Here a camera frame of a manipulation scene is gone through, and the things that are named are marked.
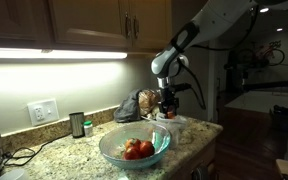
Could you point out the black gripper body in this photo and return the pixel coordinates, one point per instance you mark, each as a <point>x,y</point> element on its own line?
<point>168,102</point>

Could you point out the orange peach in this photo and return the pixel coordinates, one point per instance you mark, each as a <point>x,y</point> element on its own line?
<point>171,115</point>

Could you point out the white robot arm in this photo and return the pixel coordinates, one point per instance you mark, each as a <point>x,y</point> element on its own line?
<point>216,17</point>

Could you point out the bread loaf in bag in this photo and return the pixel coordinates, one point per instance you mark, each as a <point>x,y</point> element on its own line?
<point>148,102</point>

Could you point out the gray cloth bag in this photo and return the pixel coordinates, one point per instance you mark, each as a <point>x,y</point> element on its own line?
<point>128,111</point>

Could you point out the glass bowl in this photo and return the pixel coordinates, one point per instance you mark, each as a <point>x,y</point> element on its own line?
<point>112,145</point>

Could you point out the red tomato left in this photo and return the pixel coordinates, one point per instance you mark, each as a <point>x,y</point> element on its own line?
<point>133,142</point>

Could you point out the red tomato middle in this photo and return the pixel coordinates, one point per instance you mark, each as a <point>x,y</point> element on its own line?
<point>131,153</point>

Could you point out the wooden lower cabinet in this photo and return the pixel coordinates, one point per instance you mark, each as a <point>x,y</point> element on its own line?
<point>199,167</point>

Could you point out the wooden cabinet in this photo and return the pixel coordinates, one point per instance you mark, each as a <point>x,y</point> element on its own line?
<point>199,167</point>
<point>131,26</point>

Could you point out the wooden upper cabinet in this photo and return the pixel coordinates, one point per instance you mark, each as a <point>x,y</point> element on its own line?
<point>131,26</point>

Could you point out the stainless steel cup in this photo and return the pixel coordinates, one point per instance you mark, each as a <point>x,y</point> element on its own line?
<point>76,121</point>

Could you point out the red bicycle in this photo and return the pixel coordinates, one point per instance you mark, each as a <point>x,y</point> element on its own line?
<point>263,55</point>

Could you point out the under-cabinet light strip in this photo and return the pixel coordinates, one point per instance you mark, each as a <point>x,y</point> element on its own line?
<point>21,53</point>

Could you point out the white wall outlet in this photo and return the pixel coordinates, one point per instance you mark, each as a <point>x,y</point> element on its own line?
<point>42,112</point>

